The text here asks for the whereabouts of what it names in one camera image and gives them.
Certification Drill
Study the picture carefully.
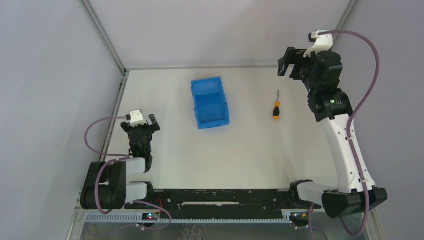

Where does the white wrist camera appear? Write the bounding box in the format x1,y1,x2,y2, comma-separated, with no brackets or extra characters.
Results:
129,109,148,127
303,29,334,58

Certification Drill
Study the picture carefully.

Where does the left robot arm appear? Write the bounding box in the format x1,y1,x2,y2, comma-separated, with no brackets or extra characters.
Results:
80,110,161,215

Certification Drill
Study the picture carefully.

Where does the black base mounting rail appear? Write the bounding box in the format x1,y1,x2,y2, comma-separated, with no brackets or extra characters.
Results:
144,189,311,221

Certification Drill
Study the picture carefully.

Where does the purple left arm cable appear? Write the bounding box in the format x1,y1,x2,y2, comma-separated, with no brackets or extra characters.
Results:
84,115,173,231

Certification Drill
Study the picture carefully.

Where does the blue plastic bin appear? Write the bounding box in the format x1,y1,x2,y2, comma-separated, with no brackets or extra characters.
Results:
191,76,230,130

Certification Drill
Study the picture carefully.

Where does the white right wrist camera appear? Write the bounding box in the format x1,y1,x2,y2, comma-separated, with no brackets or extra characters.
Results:
303,29,334,58

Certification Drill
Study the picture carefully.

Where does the small electronics board with leds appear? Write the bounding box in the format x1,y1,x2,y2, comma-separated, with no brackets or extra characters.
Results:
141,212,160,221

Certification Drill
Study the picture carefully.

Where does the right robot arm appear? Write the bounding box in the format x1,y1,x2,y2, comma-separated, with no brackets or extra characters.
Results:
277,47,388,219

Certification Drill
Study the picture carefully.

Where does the orange black handled screwdriver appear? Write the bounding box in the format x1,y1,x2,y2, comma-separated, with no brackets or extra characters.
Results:
273,90,281,120

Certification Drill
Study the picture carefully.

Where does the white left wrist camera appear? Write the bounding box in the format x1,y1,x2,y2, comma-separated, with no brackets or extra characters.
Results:
129,109,148,127

